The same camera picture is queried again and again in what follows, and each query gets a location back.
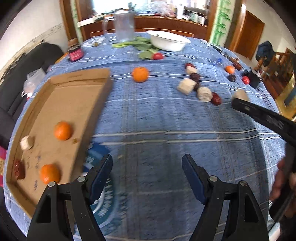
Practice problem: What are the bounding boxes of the dark red jujube date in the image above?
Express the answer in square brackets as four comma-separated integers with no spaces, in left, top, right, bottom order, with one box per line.
[14,160,25,180]

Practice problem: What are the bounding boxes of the dark red jujube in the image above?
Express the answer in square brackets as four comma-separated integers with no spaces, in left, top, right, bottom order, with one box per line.
[211,92,222,105]

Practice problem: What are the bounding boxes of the large beige yam chunk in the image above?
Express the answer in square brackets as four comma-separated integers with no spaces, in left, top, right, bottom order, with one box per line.
[197,87,213,102]

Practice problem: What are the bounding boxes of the large orange tangerine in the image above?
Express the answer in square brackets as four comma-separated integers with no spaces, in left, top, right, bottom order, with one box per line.
[54,121,73,141]

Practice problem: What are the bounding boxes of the medium beige yam chunk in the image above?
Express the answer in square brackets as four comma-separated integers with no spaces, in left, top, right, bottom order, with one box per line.
[177,78,197,95]

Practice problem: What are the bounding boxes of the person's right hand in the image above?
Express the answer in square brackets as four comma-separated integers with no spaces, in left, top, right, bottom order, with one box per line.
[269,158,295,218]

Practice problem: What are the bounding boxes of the black cylindrical device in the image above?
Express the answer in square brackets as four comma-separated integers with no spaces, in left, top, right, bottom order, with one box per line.
[241,69,262,89]

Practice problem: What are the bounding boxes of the wooden stair railing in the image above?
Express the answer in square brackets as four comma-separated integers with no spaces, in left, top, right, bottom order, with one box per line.
[254,47,296,100]

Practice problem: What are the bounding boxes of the dark purple mangosteen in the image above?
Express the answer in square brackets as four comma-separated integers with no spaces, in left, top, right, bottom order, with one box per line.
[227,74,236,82]

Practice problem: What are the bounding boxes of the brown cardboard tray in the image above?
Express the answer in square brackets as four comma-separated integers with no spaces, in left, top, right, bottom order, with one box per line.
[6,68,112,217]

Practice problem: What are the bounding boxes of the dark jacket on railing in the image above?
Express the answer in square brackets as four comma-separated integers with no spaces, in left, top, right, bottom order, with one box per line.
[255,41,275,67]

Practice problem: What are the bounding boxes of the small far tangerine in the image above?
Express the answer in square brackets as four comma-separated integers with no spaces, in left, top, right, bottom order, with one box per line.
[225,65,235,74]

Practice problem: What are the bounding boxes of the magenta gift bag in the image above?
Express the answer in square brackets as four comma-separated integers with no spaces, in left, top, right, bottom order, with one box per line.
[0,147,7,187]

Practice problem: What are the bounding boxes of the blue marker pen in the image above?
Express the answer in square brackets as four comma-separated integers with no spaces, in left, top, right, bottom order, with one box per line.
[212,58,222,66]

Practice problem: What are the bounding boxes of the dark jujube near yam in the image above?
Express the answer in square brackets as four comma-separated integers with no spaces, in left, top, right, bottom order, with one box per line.
[193,82,200,92]

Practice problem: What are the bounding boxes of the brown wooden door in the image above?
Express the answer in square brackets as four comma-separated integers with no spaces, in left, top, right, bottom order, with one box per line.
[234,11,265,60]

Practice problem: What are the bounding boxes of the dark jujube middle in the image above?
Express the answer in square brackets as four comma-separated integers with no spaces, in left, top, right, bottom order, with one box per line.
[190,73,200,82]

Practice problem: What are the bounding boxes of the dark jujube upper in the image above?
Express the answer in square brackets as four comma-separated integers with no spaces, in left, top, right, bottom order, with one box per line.
[185,63,195,69]

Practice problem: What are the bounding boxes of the blue plaid tablecloth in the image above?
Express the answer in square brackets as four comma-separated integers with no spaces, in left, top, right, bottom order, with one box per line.
[47,37,285,240]

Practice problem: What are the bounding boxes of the black leather sofa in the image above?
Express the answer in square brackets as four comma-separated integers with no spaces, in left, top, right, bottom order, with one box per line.
[0,42,64,149]

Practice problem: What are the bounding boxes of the small red cherry tomato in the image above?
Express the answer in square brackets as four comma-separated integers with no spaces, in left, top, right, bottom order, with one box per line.
[152,52,164,60]

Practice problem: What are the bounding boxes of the clear plastic bag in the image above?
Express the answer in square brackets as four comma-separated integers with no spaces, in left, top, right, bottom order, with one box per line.
[21,68,46,98]

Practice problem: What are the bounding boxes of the white bowl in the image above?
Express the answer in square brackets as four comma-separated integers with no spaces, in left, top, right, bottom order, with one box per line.
[146,30,191,52]

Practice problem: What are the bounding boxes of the green leafy vegetable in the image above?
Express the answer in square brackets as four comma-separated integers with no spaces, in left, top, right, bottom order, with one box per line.
[112,37,159,60]

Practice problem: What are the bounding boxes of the red label ink jar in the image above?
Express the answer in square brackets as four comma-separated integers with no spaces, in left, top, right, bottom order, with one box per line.
[68,44,84,62]

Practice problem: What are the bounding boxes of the clear plastic pitcher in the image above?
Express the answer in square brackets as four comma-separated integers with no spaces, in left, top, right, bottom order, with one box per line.
[102,9,135,43]

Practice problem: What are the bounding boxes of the wooden sideboard cabinet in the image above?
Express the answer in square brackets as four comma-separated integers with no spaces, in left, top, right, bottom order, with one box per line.
[59,1,218,41]

